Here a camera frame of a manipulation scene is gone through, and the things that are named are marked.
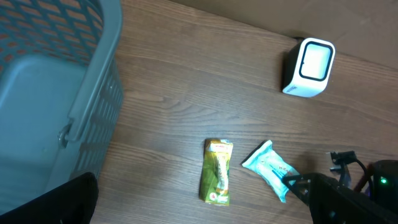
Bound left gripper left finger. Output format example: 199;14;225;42
1;172;99;224

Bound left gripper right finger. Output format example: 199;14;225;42
308;173;397;224

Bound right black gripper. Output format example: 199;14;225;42
282;151;373;205

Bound teal wipes packet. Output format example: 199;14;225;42
242;140;299;203

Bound green juice carton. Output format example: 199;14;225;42
199;139;233;206

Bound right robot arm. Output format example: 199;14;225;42
282;151;397;210

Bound white barcode scanner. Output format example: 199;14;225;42
282;37;336;98

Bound grey plastic mesh basket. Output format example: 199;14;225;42
1;0;123;213

